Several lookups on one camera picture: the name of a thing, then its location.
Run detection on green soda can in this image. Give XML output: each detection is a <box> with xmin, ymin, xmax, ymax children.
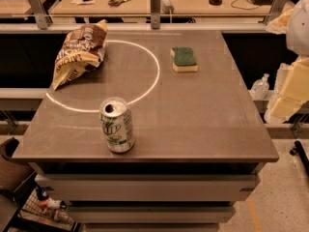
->
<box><xmin>99</xmin><ymin>97</ymin><xmax>134</xmax><ymax>154</ymax></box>

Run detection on black caster leg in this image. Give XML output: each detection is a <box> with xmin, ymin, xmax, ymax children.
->
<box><xmin>290</xmin><ymin>140</ymin><xmax>309</xmax><ymax>177</ymax></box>

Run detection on white power strip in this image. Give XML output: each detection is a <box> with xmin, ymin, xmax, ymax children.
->
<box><xmin>160</xmin><ymin>0</ymin><xmax>174</xmax><ymax>14</ymax></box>

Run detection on metal post bracket left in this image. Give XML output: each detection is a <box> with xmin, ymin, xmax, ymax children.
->
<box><xmin>28</xmin><ymin>0</ymin><xmax>51</xmax><ymax>30</ymax></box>

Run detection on clear sanitizer bottle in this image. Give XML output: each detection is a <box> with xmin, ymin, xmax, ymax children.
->
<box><xmin>250</xmin><ymin>73</ymin><xmax>269</xmax><ymax>101</ymax></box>

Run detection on black cable on desk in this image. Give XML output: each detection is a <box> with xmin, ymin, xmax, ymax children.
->
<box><xmin>230</xmin><ymin>0</ymin><xmax>262</xmax><ymax>11</ymax></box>

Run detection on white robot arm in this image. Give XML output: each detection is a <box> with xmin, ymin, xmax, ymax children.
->
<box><xmin>264</xmin><ymin>0</ymin><xmax>309</xmax><ymax>125</ymax></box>

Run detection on brown chip bag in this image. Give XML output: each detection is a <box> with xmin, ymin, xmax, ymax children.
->
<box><xmin>51</xmin><ymin>20</ymin><xmax>107</xmax><ymax>90</ymax></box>

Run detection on brown chair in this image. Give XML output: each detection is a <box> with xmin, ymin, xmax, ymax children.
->
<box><xmin>0</xmin><ymin>137</ymin><xmax>34</xmax><ymax>196</ymax></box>

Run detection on metal post bracket middle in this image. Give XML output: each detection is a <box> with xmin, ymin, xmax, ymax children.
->
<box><xmin>151</xmin><ymin>0</ymin><xmax>160</xmax><ymax>29</ymax></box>

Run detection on scissors on back desk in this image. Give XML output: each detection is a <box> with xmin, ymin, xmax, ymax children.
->
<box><xmin>108</xmin><ymin>0</ymin><xmax>132</xmax><ymax>7</ymax></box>

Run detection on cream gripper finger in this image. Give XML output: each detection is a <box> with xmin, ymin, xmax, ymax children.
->
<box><xmin>266</xmin><ymin>9</ymin><xmax>293</xmax><ymax>35</ymax></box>
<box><xmin>264</xmin><ymin>57</ymin><xmax>309</xmax><ymax>124</ymax></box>

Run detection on metal post bracket right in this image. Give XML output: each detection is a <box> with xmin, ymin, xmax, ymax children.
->
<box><xmin>263</xmin><ymin>0</ymin><xmax>294</xmax><ymax>26</ymax></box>

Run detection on green yellow sponge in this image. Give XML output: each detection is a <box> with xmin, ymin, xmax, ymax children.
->
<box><xmin>171</xmin><ymin>46</ymin><xmax>198</xmax><ymax>73</ymax></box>

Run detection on wire basket with bottles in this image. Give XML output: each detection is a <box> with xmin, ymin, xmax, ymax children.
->
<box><xmin>20</xmin><ymin>185</ymin><xmax>74</xmax><ymax>225</ymax></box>

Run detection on metal post bracket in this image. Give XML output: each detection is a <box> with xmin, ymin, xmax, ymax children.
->
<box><xmin>263</xmin><ymin>0</ymin><xmax>294</xmax><ymax>26</ymax></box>
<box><xmin>151</xmin><ymin>0</ymin><xmax>160</xmax><ymax>29</ymax></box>
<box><xmin>28</xmin><ymin>0</ymin><xmax>51</xmax><ymax>30</ymax></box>

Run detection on grey drawer cabinet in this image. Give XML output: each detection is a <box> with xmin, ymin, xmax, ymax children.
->
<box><xmin>28</xmin><ymin>161</ymin><xmax>268</xmax><ymax>232</ymax></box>

